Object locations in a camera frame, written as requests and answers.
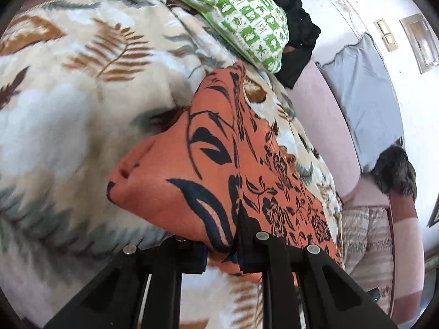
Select orange floral garment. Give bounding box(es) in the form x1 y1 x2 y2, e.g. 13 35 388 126
107 63 341 276

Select black clothing pile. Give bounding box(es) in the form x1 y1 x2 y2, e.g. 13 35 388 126
273 0 321 88

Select striped beige bedsheet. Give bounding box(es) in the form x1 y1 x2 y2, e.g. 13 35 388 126
342 206 394 314

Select dark furry cloth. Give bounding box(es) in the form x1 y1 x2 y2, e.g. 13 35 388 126
371 144 417 201

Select light blue grey pillow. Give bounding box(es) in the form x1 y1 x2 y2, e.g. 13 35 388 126
316 33 403 172

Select cream leaf-pattern fleece blanket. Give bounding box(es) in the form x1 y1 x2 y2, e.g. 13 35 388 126
1 0 343 328

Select green white patterned pillow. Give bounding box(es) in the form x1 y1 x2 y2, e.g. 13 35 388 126
180 0 289 73

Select beige wall switch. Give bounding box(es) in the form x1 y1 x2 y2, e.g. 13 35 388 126
374 19 398 52

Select framed wall panel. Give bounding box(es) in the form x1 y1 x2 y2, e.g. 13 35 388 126
399 13 438 74

